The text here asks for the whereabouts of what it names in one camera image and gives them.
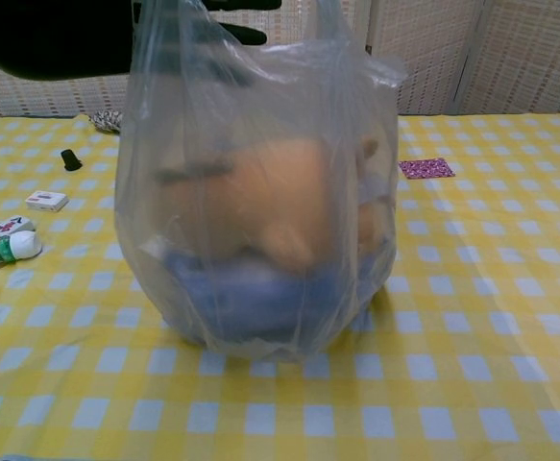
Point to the beige folding screen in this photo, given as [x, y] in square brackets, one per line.
[524, 53]

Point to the white green plastic bottle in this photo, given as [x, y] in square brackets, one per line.
[6, 249]

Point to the pink patterned card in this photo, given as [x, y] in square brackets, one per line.
[426, 169]

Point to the orange plush toy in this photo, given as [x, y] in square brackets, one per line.
[270, 197]

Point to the blue cloth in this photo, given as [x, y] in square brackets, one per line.
[260, 307]

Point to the gray translucent plastic bag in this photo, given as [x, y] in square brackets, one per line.
[241, 110]

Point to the small black cap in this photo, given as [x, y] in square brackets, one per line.
[70, 161]

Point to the small white card box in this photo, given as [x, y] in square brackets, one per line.
[46, 201]

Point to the white mahjong tile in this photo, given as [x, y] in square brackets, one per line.
[13, 225]

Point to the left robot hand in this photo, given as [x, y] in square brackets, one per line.
[58, 33]

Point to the yellow white checkered tablecloth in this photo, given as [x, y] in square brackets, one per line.
[476, 298]

